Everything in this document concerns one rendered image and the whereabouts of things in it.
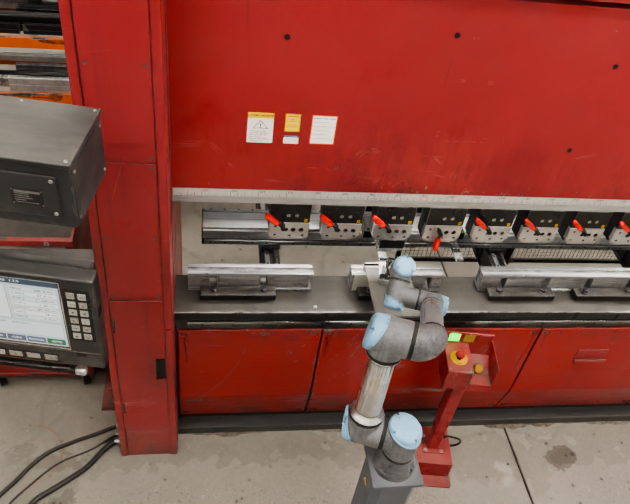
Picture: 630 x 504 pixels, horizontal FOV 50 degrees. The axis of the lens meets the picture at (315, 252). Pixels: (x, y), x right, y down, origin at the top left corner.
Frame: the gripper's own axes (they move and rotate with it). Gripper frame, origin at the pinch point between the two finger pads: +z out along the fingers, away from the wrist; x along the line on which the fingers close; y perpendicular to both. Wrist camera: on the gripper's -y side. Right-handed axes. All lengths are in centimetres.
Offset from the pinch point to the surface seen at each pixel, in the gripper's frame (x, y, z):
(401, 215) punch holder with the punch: 1.1, 22.9, -18.9
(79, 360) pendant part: 96, -42, -69
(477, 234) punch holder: -31.0, 21.6, -8.7
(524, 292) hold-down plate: -61, 4, 17
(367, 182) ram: 16.6, 30.4, -32.0
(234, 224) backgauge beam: 66, 17, 17
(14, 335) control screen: 113, -37, -75
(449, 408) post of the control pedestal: -37, -49, 31
